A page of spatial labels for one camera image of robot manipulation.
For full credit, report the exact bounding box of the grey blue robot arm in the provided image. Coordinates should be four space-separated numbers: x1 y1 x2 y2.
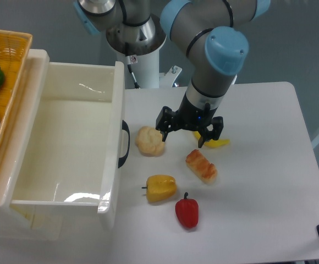
74 1 271 146

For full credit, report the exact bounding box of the white drawer cabinet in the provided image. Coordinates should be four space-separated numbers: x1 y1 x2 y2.
0 49 63 240

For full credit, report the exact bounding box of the orange woven basket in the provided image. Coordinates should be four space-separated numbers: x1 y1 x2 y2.
0 30 32 146

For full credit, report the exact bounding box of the black drawer handle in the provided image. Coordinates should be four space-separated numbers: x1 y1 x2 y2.
118 120 130 168

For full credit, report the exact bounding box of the yellow bell pepper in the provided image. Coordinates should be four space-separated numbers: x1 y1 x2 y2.
142 174 177 203

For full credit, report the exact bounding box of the white open drawer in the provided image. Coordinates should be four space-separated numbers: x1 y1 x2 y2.
21 62 125 230

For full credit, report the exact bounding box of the round beige bread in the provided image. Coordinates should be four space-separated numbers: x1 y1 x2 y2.
135 126 165 157

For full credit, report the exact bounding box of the black cable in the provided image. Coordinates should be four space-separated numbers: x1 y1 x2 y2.
125 42 141 89

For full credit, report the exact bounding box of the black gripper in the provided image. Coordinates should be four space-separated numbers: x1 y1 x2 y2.
155 95 224 148

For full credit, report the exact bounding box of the long square toasted bread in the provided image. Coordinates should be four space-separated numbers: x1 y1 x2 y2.
185 149 218 184

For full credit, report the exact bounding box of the yellow banana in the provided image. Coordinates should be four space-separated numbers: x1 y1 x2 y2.
203 139 230 149

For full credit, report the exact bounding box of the red bell pepper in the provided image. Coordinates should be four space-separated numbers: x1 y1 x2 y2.
175 192 199 229

